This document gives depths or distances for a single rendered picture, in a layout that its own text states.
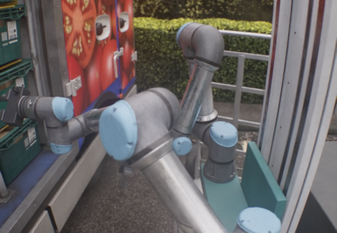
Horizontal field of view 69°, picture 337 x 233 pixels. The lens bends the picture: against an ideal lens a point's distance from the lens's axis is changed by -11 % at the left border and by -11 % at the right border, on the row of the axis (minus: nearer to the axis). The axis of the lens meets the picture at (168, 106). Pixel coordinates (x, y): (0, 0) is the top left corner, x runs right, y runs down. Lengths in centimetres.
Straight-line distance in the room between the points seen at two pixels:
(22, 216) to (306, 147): 110
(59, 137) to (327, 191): 94
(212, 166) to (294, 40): 61
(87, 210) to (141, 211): 40
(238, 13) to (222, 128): 462
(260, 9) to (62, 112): 536
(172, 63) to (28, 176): 250
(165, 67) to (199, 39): 257
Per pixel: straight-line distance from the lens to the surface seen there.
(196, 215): 59
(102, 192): 226
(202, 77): 95
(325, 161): 124
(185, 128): 98
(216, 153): 113
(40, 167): 151
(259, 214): 76
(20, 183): 144
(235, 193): 115
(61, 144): 92
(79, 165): 173
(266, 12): 584
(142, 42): 359
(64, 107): 85
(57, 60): 142
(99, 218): 205
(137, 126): 54
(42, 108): 88
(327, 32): 67
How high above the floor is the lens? 146
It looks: 23 degrees down
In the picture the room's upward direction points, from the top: straight up
